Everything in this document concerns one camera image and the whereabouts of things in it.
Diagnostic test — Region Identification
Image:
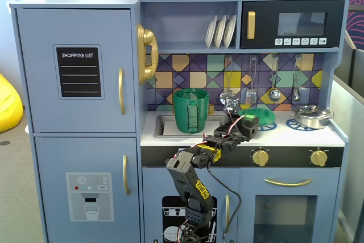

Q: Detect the gold oven handle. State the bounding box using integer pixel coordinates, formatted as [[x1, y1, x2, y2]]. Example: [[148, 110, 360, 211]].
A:
[[264, 178, 313, 188]]

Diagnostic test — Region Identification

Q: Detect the small camera circuit board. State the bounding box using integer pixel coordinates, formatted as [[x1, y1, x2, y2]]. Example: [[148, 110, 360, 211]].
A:
[[224, 96, 240, 116]]

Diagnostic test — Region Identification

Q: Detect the metal slotted spatula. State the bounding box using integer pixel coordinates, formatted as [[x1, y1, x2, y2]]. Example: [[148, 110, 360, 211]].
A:
[[245, 55, 257, 105]]

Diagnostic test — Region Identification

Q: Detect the metal skimmer utensil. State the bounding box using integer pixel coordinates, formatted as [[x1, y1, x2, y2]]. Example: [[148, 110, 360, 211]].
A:
[[218, 55, 237, 106]]

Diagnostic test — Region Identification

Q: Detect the gold microwave door handle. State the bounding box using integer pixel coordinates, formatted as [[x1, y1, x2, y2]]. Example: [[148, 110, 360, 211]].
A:
[[246, 11, 257, 40]]

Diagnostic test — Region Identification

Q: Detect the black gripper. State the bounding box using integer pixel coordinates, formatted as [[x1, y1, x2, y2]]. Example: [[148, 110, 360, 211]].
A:
[[204, 114, 260, 153]]

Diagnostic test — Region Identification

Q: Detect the gold toy telephone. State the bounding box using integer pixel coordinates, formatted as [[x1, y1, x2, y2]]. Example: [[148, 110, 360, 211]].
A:
[[136, 24, 159, 85]]

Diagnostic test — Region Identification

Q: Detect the black toy microwave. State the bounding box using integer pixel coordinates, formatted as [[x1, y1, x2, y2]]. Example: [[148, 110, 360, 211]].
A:
[[239, 0, 345, 50]]

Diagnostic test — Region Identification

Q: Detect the gold long fridge handle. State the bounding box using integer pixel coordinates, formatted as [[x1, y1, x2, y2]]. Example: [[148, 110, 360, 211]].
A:
[[118, 67, 126, 116]]

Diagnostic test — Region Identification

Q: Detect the metal ladle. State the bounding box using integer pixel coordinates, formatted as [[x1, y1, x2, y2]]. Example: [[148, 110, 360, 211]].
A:
[[268, 53, 281, 102]]

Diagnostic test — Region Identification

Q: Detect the gold dishwasher handle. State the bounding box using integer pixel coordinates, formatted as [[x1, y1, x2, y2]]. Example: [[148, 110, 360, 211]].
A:
[[225, 194, 231, 225]]

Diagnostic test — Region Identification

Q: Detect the white toy plate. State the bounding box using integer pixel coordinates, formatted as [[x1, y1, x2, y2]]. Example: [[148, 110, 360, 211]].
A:
[[205, 15, 218, 50], [222, 14, 238, 49], [213, 14, 228, 50]]

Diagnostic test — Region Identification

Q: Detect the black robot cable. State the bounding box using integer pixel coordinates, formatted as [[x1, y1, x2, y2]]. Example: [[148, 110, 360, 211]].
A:
[[207, 164, 243, 243]]

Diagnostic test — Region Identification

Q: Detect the steel pot with lid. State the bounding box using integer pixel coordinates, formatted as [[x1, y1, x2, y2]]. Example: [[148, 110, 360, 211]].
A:
[[292, 104, 334, 130]]

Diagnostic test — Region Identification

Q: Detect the green plastic bowl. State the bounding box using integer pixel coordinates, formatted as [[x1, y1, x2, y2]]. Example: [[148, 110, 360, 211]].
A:
[[238, 108, 278, 127]]

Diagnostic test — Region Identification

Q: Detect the blue wooden toy kitchen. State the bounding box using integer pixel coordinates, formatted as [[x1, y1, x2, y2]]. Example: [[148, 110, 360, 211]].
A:
[[9, 0, 350, 243]]

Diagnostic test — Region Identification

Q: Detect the metal spoon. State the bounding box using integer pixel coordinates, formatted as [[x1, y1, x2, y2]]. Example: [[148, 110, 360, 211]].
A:
[[292, 53, 303, 102]]

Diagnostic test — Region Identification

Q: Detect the yellow beanbag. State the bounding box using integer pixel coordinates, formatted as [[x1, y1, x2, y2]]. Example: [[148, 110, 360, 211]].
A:
[[0, 72, 24, 134]]

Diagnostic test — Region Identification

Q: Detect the gold stove knob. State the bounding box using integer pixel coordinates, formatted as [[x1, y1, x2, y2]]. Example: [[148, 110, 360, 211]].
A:
[[252, 148, 270, 167], [309, 148, 329, 168]]

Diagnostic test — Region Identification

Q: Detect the gold short fridge handle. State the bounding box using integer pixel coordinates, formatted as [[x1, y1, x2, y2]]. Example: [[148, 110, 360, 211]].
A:
[[122, 154, 131, 196]]

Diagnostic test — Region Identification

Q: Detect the green ribbed container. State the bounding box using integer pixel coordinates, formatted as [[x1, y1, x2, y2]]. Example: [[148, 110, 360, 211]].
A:
[[172, 88, 210, 135]]

